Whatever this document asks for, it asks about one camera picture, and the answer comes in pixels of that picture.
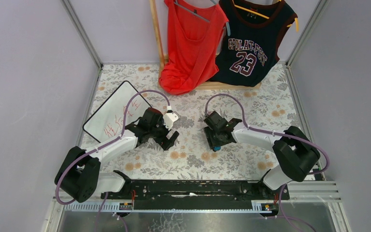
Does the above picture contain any white board black frame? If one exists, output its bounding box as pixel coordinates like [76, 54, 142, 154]
[83, 81, 151, 143]

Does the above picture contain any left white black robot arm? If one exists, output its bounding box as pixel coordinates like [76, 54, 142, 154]
[54, 107, 180, 205]

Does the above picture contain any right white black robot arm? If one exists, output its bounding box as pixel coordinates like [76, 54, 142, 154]
[204, 112, 321, 190]

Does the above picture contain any floral table cloth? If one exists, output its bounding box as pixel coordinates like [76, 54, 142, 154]
[91, 64, 300, 180]

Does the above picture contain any wooden clothes rack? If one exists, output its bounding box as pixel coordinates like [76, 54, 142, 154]
[149, 0, 261, 90]

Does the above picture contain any black number 23 jersey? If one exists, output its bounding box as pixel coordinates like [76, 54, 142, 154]
[210, 0, 298, 87]

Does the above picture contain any red tank top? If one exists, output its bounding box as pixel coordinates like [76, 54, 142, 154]
[160, 0, 228, 95]

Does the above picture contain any grey clothes hanger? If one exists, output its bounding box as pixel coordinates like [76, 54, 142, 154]
[174, 0, 231, 36]

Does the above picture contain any yellow clothes hanger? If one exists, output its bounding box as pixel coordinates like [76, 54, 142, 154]
[232, 0, 300, 32]

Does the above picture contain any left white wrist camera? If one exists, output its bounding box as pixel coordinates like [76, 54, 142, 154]
[163, 110, 179, 130]

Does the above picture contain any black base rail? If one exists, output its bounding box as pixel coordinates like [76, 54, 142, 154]
[101, 180, 290, 203]

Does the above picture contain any white slotted cable duct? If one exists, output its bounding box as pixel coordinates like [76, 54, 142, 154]
[64, 201, 279, 214]

